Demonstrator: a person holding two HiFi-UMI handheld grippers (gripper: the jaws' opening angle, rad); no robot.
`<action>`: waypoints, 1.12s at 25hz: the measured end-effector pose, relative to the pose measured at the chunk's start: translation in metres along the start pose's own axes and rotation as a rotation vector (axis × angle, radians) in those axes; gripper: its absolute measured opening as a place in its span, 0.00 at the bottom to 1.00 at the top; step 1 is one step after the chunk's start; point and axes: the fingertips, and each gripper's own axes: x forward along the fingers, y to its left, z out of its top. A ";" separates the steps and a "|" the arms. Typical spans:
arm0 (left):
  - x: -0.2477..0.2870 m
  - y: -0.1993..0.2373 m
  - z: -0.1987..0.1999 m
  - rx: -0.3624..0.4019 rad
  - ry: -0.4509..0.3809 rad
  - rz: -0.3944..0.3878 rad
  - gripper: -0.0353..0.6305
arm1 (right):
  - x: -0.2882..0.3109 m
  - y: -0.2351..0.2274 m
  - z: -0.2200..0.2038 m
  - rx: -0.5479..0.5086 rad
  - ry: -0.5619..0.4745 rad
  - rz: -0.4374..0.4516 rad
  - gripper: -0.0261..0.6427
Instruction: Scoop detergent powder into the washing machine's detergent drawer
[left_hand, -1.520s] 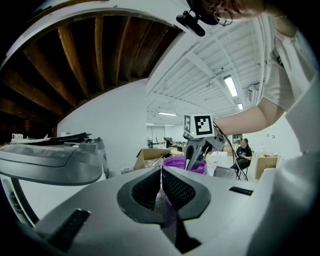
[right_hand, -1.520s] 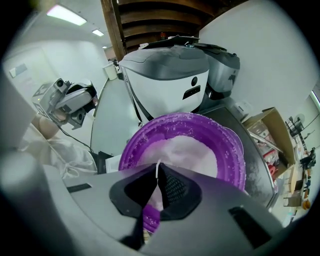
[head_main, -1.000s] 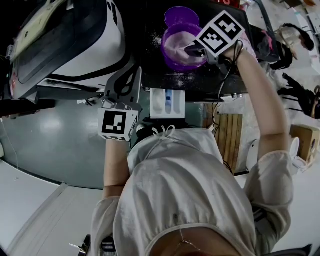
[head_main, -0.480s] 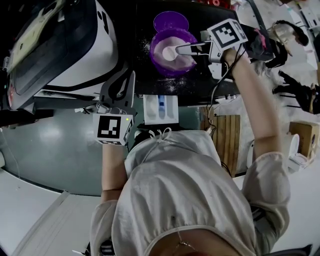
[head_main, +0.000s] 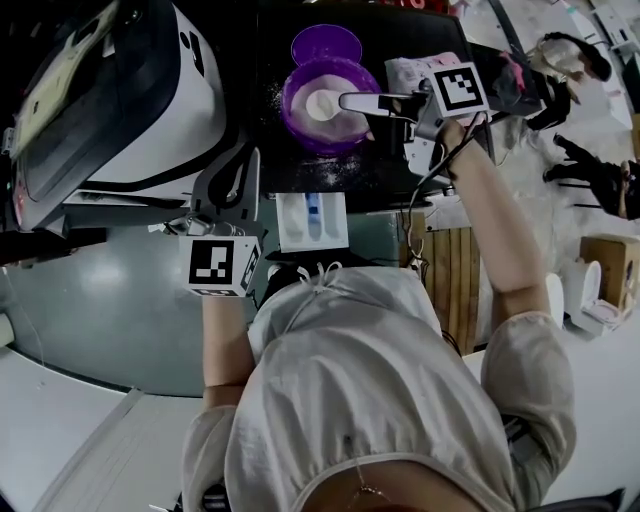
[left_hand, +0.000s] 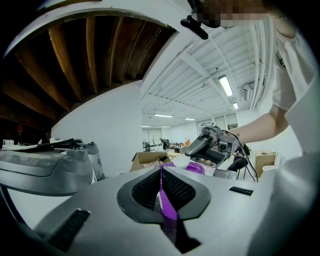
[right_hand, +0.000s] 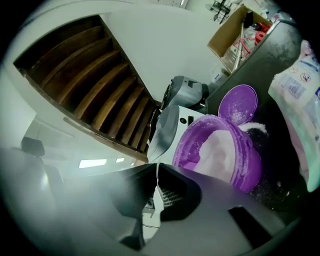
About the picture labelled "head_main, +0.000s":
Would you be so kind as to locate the white detergent drawer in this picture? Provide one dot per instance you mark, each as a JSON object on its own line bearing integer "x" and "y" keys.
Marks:
{"x": 310, "y": 225}

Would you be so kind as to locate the white powder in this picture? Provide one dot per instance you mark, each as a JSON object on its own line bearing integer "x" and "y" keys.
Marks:
{"x": 305, "y": 127}

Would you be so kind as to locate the person's left white shoe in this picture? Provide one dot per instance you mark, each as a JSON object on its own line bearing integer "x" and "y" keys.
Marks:
{"x": 274, "y": 272}

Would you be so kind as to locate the purple empty bowl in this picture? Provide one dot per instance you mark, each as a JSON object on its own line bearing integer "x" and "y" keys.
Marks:
{"x": 325, "y": 42}

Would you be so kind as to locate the white toilet model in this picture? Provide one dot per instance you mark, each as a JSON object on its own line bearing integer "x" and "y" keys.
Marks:
{"x": 595, "y": 300}

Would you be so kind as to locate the person's right forearm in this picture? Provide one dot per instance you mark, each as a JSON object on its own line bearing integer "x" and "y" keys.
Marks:
{"x": 500, "y": 225}

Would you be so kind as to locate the person's white shirt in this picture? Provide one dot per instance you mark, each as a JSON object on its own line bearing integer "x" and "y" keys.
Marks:
{"x": 360, "y": 390}

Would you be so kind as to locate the white paper roll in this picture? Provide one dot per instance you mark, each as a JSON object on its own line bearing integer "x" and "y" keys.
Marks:
{"x": 5, "y": 330}

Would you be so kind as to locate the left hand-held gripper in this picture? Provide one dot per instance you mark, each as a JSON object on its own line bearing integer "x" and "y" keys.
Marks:
{"x": 215, "y": 260}

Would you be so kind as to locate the black bag with pink mark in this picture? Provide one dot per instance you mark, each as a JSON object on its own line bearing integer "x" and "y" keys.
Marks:
{"x": 515, "y": 85}

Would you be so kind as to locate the dark wooden shelf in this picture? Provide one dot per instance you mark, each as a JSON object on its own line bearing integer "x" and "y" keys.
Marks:
{"x": 45, "y": 245}

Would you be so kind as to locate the purple plastic bowl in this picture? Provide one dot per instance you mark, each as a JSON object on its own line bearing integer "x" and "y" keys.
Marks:
{"x": 320, "y": 147}

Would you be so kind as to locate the person's left forearm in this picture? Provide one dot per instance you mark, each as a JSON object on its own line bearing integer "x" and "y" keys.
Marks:
{"x": 225, "y": 345}

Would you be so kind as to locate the pink and white packet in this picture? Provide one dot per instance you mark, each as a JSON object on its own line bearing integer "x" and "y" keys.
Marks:
{"x": 407, "y": 75}

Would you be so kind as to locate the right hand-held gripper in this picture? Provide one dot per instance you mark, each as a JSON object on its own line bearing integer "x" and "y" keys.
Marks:
{"x": 450, "y": 92}

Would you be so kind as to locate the white plastic spoon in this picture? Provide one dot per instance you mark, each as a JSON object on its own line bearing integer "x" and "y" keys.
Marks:
{"x": 322, "y": 105}

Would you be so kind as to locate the person's right hand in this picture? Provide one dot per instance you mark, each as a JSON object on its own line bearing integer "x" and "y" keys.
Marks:
{"x": 455, "y": 135}

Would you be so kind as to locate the black table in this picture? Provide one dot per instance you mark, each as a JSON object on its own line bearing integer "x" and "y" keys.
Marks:
{"x": 270, "y": 125}

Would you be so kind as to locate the person's black trousers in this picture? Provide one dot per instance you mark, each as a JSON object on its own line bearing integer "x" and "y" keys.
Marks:
{"x": 280, "y": 292}

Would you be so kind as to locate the white and black washing machine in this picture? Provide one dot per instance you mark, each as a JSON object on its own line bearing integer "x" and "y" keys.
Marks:
{"x": 125, "y": 115}

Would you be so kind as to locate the brown cardboard box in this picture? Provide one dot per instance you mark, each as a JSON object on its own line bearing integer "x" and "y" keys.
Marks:
{"x": 615, "y": 260}
{"x": 636, "y": 130}

